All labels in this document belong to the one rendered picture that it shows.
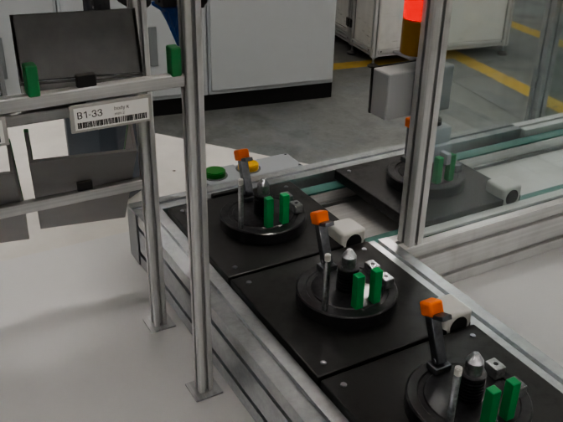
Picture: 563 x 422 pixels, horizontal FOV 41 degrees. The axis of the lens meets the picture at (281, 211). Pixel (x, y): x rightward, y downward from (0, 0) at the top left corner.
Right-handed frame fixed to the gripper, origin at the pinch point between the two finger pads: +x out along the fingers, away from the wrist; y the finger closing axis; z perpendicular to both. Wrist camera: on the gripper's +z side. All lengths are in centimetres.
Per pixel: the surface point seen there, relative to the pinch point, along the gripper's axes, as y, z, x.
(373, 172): 32.8, 12.3, 28.4
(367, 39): 266, -312, 110
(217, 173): 6.2, 0.1, 28.2
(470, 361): 4, 70, 21
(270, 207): 3.5, 25.4, 22.7
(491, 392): 3, 74, 21
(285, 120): 157, -238, 126
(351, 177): 27.8, 12.2, 28.5
